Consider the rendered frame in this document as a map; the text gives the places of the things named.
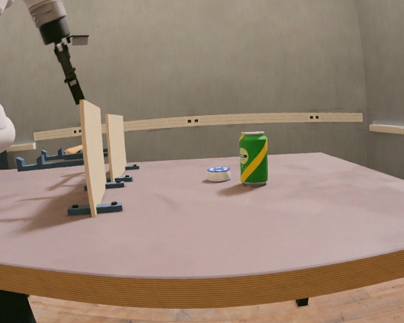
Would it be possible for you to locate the green drink can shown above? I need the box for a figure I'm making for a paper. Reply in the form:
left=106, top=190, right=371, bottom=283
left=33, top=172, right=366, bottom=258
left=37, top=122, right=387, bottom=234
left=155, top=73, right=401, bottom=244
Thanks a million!
left=239, top=132, right=268, bottom=186

